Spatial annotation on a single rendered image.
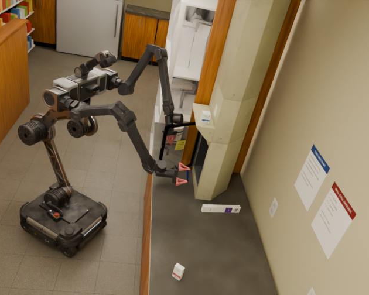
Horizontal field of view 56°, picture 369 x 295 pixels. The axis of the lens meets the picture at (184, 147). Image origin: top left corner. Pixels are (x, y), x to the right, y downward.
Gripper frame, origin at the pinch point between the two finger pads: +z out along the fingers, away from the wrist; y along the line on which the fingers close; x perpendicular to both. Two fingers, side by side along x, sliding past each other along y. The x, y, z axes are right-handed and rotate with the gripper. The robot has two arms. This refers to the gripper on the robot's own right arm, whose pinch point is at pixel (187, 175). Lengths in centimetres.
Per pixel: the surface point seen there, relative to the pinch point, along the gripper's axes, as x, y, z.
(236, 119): 9.4, 38.5, 23.2
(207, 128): 9.3, 29.6, 7.1
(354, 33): -19, 103, 56
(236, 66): 9, 70, 15
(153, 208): -3.7, -26.5, -17.6
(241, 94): 9, 55, 22
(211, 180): 10.0, -9.4, 18.5
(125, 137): 228, -116, -49
